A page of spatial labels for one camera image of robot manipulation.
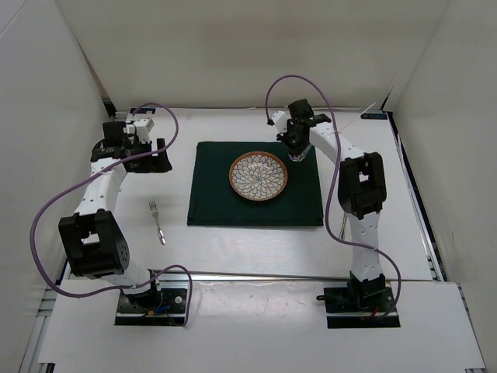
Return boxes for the clear drinking glass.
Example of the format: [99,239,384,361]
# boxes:
[289,145,311,162]

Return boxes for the orange patterned plate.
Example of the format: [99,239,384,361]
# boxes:
[228,152,288,201]

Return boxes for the dark green cloth napkin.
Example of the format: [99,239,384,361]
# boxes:
[187,141,324,227]

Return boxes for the silver knife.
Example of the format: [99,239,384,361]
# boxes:
[339,213,347,239]

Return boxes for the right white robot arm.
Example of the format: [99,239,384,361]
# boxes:
[268,99,387,311]

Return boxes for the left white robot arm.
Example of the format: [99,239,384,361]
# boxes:
[58,118,172,311]

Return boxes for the silver fork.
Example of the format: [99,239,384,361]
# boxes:
[149,200,166,246]

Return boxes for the white zip tie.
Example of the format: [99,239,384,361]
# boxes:
[337,102,377,134]

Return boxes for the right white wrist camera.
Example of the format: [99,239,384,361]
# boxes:
[267,110,290,135]

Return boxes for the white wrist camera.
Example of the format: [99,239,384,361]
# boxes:
[267,110,290,135]
[126,118,155,143]

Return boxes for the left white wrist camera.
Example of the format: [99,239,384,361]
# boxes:
[126,118,155,143]

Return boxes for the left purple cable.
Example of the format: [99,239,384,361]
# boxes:
[30,103,193,326]

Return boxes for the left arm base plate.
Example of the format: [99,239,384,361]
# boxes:
[114,280,191,326]

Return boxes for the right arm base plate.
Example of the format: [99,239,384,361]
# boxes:
[316,287,401,329]

